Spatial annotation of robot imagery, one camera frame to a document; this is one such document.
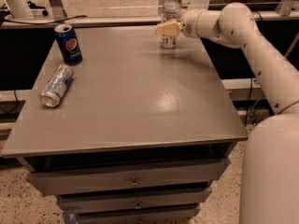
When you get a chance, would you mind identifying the blue pepsi can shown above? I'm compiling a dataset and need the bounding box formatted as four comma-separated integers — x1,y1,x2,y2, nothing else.
54,23,82,65

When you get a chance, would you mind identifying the metal frame rail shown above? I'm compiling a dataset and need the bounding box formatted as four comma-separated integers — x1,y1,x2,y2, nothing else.
0,10,299,29

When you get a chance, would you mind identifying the top grey drawer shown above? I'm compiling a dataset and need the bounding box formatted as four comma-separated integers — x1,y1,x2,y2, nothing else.
28,158,230,195

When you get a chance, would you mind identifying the clear blue plastic bottle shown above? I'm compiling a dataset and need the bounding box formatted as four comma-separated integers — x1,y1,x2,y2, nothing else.
161,0,180,49

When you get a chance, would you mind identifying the grey drawer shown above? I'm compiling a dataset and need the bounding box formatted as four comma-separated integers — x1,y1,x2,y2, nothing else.
58,186,211,214
76,204,199,224
28,158,230,195

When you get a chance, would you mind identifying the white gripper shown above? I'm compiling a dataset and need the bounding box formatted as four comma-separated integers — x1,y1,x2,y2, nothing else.
155,9,203,38

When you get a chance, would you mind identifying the middle grey drawer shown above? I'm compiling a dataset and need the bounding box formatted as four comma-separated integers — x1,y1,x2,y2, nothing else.
58,186,211,214

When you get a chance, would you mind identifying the silver redbull can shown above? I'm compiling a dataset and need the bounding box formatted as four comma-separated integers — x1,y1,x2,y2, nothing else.
39,64,74,107

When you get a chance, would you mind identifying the bottom grey drawer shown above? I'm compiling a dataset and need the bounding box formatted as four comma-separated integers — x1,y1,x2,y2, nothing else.
76,204,199,224

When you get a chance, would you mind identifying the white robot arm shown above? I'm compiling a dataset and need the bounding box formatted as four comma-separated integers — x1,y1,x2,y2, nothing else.
155,3,299,224

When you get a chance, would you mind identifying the black cable on rail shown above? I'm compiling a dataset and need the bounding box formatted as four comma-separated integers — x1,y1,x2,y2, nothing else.
3,14,88,26

